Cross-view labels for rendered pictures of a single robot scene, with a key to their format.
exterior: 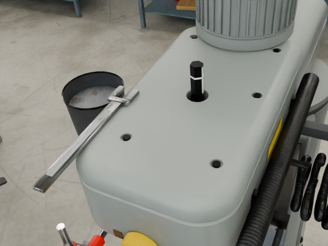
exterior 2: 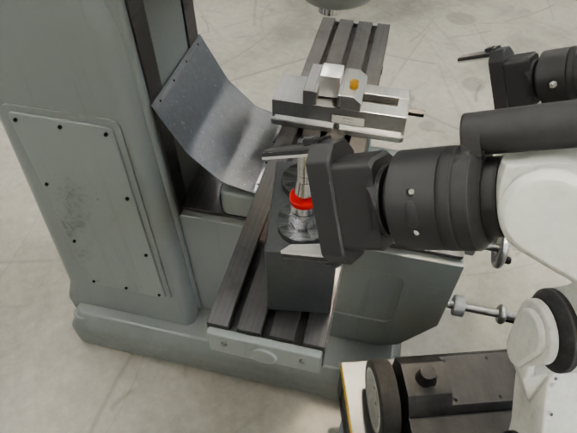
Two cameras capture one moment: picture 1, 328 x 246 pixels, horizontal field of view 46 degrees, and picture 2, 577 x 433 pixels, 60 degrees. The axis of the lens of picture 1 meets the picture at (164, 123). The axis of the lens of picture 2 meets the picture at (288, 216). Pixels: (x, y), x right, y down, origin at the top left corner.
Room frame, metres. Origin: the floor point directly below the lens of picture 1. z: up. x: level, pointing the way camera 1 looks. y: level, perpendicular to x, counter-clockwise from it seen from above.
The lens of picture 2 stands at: (0.90, 0.86, 1.78)
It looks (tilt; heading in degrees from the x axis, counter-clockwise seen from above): 49 degrees down; 253
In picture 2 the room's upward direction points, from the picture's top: straight up
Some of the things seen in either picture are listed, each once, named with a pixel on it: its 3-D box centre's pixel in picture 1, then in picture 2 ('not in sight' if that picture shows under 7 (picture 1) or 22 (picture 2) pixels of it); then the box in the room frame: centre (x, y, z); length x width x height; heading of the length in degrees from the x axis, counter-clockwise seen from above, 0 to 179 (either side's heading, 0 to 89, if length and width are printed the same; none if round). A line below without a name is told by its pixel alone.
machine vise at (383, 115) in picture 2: not in sight; (341, 99); (0.44, -0.14, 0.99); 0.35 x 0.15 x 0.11; 149
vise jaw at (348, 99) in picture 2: not in sight; (352, 88); (0.42, -0.13, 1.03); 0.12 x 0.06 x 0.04; 59
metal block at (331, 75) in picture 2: not in sight; (331, 80); (0.47, -0.15, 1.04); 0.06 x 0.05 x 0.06; 59
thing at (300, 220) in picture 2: not in sight; (303, 210); (0.71, 0.34, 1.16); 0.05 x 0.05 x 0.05
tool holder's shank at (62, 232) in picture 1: (65, 236); (305, 169); (0.71, 0.34, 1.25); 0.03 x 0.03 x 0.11
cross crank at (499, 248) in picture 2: not in sight; (487, 246); (0.10, 0.19, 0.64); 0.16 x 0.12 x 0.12; 149
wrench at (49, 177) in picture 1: (89, 133); not in sight; (0.45, 0.12, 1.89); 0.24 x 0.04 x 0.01; 150
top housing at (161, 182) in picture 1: (201, 125); not in sight; (0.54, -0.07, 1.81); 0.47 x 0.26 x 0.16; 149
